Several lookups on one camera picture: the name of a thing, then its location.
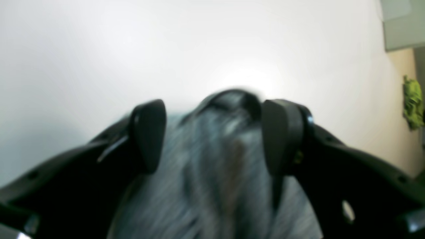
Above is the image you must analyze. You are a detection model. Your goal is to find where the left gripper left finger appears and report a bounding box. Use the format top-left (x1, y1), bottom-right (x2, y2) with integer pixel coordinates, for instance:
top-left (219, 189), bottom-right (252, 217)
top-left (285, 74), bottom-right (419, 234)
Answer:
top-left (0, 99), bottom-right (166, 239)

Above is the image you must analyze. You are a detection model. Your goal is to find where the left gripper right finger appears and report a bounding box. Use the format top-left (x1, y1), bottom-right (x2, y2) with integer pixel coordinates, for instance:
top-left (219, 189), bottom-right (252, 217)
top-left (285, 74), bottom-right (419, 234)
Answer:
top-left (262, 99), bottom-right (425, 239)

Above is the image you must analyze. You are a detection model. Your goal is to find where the green object on floor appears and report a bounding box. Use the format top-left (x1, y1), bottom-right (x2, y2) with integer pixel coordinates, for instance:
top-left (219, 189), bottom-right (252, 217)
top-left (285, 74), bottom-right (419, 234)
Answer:
top-left (403, 75), bottom-right (424, 131)

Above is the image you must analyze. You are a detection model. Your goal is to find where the grey long-sleeve shirt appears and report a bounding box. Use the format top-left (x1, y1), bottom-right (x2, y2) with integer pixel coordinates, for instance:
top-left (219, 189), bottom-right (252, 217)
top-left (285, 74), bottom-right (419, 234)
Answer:
top-left (108, 89), bottom-right (323, 239)

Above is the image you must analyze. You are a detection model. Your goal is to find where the translucent plastic box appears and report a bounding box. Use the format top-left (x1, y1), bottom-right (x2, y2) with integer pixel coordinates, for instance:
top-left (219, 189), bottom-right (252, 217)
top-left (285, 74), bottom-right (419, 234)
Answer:
top-left (380, 0), bottom-right (425, 52)

